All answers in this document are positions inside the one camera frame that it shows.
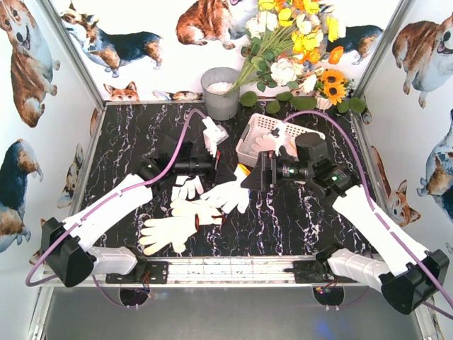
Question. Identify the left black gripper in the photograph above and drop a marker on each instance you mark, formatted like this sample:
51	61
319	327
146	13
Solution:
217	167

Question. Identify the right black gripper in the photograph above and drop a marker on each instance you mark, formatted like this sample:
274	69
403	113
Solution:
266	168

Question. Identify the white knit glove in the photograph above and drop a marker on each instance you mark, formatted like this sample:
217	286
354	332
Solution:
230	195
186	187

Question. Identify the yellow dotted knit glove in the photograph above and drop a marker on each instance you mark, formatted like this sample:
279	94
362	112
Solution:
268	142

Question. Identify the white plastic storage basket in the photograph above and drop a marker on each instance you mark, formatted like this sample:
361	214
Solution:
263	133

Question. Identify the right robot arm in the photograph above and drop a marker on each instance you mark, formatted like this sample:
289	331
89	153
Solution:
407	274

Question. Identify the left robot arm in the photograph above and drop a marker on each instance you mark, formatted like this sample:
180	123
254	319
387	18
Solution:
68	247

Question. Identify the cream leather glove rear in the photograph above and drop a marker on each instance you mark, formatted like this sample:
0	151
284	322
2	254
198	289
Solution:
207	214

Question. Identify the cream leather glove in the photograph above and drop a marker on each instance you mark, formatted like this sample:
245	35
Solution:
158	233
207	214

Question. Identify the cream leather glove front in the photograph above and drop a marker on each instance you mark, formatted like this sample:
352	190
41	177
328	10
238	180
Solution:
158	233

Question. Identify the grey metal bucket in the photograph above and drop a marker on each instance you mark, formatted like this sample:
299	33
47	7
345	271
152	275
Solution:
220	95

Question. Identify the sunflower pot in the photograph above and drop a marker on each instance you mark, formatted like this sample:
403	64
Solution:
332	88

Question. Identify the artificial flower bouquet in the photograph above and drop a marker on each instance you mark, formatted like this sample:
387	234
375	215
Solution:
288	44

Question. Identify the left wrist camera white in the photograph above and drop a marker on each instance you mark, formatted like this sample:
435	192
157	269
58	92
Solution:
213	135

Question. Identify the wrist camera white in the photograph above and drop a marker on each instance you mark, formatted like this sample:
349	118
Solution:
281	138
213	135

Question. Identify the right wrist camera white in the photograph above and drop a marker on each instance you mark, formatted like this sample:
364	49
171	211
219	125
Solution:
281	138

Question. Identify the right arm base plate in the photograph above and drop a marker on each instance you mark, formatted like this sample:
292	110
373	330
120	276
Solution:
311	272

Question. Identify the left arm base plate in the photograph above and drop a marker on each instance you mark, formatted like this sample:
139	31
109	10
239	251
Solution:
152	272

